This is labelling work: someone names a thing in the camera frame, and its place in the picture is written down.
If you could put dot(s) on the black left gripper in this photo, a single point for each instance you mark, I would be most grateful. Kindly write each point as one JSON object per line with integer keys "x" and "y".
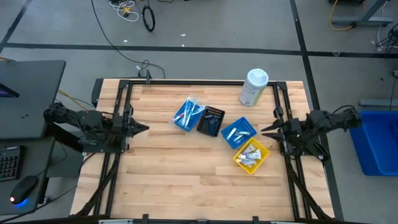
{"x": 119, "y": 129}

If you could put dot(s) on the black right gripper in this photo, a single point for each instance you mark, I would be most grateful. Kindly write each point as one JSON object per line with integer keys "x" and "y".
{"x": 295, "y": 132}

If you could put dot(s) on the small white packet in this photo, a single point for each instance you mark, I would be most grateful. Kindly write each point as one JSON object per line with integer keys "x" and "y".
{"x": 232, "y": 133}
{"x": 238, "y": 138}
{"x": 244, "y": 133}

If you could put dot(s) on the clear toothbrush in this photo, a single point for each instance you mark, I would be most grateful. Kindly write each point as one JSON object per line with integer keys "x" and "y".
{"x": 199, "y": 110}
{"x": 187, "y": 107}
{"x": 178, "y": 117}
{"x": 192, "y": 113}

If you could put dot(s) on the dark blue toothbrush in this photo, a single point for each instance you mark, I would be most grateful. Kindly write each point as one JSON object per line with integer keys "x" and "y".
{"x": 214, "y": 129}

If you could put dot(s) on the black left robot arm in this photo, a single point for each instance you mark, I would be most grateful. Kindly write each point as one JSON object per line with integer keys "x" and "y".
{"x": 87, "y": 119}

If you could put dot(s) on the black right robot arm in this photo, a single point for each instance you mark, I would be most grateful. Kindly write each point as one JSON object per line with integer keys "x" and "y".
{"x": 329, "y": 119}

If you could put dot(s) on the blue slotted plastic basket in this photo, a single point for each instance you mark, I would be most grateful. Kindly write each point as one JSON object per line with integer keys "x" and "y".
{"x": 247, "y": 123}

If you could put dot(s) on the yellow slotted plastic basket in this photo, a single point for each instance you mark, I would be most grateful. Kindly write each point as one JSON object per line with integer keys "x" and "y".
{"x": 259, "y": 165}

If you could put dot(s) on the blue toothbrush package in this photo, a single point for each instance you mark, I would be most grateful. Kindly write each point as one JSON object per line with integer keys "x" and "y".
{"x": 182, "y": 123}

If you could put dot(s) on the white wipes canister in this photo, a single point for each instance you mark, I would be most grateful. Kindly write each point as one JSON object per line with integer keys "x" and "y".
{"x": 253, "y": 87}

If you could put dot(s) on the black slotted plastic basket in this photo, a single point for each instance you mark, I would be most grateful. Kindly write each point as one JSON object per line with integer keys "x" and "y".
{"x": 203, "y": 127}

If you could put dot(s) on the large blue storage bin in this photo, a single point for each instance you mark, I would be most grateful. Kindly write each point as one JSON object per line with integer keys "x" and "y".
{"x": 376, "y": 143}

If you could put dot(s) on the black lower desk surface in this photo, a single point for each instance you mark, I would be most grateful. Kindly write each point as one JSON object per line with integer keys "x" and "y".
{"x": 37, "y": 155}

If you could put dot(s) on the grey metal floor bar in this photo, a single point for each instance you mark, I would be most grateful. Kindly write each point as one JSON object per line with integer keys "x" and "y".
{"x": 379, "y": 103}

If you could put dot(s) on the black desk top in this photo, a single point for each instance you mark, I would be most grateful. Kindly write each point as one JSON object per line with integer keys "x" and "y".
{"x": 31, "y": 93}

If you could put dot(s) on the black computer mouse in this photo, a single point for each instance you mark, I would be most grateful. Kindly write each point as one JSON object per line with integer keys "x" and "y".
{"x": 23, "y": 189}

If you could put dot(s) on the black backlit keyboard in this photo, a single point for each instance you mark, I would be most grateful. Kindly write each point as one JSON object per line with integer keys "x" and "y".
{"x": 9, "y": 163}

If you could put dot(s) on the dark laptop screen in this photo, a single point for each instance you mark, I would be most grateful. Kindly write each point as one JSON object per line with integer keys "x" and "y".
{"x": 6, "y": 91}

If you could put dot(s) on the black aluminium table frame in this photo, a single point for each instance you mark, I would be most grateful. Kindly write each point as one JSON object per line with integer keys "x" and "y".
{"x": 186, "y": 82}

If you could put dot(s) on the grey metal desk frame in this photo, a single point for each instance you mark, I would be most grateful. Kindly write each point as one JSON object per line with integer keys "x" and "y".
{"x": 360, "y": 21}

